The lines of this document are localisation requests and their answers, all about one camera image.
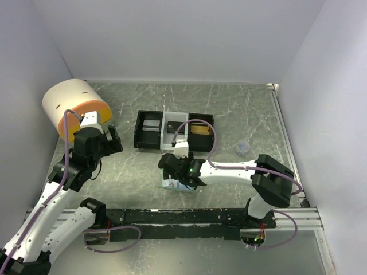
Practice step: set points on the aluminium rail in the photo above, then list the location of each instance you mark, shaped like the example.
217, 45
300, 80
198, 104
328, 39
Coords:
305, 220
301, 197

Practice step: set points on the black tray bin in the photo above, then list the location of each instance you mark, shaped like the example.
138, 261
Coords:
200, 136
147, 132

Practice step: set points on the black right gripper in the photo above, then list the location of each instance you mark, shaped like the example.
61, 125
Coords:
188, 160

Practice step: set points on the white middle tray bin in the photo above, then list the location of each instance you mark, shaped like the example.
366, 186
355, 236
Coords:
166, 138

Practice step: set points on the green card holder wallet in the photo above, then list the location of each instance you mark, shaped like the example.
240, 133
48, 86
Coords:
186, 189

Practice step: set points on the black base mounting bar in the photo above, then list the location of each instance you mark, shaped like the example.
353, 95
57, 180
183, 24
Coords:
225, 223

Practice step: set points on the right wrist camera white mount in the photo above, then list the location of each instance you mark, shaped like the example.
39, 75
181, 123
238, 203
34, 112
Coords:
181, 148

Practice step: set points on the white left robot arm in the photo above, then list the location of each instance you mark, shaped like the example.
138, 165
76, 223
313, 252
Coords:
36, 245

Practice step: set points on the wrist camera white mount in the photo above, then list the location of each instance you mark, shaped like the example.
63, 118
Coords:
91, 120
181, 148

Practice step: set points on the white VIP credit card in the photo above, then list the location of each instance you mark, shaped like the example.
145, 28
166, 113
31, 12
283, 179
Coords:
172, 184

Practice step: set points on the gold cards in right bin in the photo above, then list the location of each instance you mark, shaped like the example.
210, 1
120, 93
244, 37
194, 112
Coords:
199, 128

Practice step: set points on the black cards in middle bin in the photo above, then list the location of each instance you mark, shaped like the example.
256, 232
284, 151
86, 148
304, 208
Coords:
172, 127

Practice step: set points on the silver cards in left bin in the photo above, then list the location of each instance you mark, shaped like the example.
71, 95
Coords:
151, 125

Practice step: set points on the aluminium right side rail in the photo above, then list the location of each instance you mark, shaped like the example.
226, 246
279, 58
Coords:
301, 197

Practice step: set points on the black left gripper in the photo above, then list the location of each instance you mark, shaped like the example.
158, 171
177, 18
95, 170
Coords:
112, 145

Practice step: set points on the aluminium front rail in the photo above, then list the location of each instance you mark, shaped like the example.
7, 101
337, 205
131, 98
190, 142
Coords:
305, 220

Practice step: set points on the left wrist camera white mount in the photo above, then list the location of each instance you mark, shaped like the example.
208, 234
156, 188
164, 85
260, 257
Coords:
91, 120

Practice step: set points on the small clear plastic cup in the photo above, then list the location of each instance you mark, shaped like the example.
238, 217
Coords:
242, 148

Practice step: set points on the round drawer cabinet white orange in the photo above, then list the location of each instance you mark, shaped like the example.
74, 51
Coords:
76, 95

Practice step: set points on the black right tray bin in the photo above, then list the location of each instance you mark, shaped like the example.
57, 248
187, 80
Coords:
200, 136

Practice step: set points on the black left tray bin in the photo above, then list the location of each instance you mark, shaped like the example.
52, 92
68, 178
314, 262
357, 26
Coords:
147, 132

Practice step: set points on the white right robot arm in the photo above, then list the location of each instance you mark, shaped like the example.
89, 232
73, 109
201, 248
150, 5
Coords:
272, 181

